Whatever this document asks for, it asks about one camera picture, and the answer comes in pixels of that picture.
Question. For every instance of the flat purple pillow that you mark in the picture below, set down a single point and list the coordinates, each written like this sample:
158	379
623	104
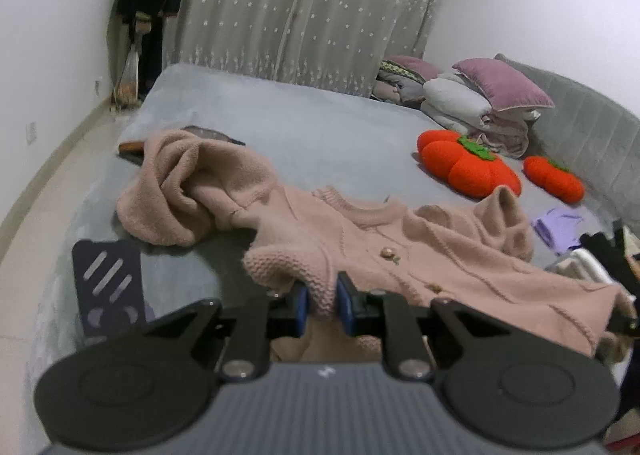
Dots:
415	66

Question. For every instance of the grey padded headboard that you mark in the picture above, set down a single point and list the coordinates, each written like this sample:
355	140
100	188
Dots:
590	120

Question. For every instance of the large orange pumpkin cushion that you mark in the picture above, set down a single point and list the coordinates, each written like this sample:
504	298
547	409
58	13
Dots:
465	165

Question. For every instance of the green patterned folded blanket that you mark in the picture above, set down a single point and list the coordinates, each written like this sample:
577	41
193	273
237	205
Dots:
395	85

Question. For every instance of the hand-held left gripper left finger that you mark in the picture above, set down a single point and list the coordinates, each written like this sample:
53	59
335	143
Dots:
300	310

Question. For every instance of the purple folded garment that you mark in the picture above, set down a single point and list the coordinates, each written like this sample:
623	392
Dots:
557	230

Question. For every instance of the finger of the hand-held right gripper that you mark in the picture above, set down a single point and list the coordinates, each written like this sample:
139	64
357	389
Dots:
625	320

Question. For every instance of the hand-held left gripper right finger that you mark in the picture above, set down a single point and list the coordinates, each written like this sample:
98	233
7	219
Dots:
345	307

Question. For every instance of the white folded duvet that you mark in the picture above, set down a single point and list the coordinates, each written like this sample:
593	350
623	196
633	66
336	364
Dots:
452	97

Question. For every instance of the black folded cloth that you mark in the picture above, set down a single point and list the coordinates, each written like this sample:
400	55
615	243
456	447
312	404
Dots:
607	255

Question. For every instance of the large purple pillow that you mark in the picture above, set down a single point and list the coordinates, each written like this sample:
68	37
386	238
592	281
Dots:
505	85

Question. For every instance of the clear plastic bag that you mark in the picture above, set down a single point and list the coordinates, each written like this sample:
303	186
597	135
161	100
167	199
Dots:
127	77

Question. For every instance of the small orange pumpkin cushion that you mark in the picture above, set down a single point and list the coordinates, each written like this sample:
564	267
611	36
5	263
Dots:
555	180

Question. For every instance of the pink knitted sweater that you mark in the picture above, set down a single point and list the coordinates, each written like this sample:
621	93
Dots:
450	255

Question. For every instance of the grey star-patterned curtain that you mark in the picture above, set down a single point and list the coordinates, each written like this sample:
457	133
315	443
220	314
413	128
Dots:
310	10

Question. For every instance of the white folded garment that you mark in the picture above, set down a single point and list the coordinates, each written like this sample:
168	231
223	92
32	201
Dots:
575	265

